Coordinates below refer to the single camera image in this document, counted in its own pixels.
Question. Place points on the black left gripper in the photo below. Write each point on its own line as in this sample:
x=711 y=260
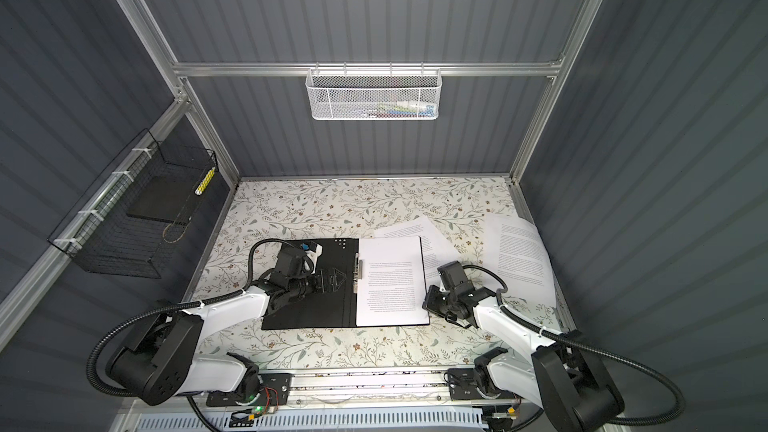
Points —
x=332 y=285

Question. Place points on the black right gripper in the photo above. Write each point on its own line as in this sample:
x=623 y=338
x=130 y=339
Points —
x=430 y=302

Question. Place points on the orange folder black inside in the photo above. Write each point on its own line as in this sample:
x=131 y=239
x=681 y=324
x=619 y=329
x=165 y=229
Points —
x=323 y=310

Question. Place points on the white printed sheet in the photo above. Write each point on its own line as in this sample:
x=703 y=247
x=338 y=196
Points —
x=391 y=286
x=437 y=249
x=514 y=250

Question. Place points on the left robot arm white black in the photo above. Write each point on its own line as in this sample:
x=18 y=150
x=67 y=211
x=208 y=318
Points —
x=154 y=356

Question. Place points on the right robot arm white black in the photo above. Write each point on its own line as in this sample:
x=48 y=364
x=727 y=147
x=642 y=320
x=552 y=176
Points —
x=571 y=386

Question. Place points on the floral table mat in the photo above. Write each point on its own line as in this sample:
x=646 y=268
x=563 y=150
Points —
x=348 y=208

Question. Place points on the white vented panel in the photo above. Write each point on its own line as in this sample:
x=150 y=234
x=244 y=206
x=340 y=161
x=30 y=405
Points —
x=367 y=419

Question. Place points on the yellow marker in basket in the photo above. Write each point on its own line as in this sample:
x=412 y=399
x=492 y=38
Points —
x=205 y=181

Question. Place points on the black pad in basket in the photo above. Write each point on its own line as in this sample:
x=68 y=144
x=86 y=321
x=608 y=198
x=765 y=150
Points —
x=166 y=200

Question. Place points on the markers in white basket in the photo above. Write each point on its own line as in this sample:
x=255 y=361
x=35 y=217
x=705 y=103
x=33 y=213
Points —
x=401 y=109

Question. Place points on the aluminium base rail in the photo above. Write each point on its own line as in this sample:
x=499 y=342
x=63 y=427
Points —
x=384 y=384

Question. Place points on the white wire mesh basket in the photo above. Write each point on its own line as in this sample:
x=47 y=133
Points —
x=338 y=98

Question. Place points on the black wire basket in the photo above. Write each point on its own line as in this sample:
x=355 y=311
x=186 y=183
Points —
x=133 y=222

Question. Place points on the aluminium frame crossbar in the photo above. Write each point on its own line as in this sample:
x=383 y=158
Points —
x=231 y=69

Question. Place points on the aluminium frame post right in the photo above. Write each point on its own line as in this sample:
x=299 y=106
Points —
x=573 y=46

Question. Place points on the aluminium frame post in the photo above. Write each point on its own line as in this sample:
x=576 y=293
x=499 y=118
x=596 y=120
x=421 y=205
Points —
x=573 y=46
x=149 y=32

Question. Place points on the aluminium frame post left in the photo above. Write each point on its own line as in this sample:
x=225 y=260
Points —
x=149 y=32

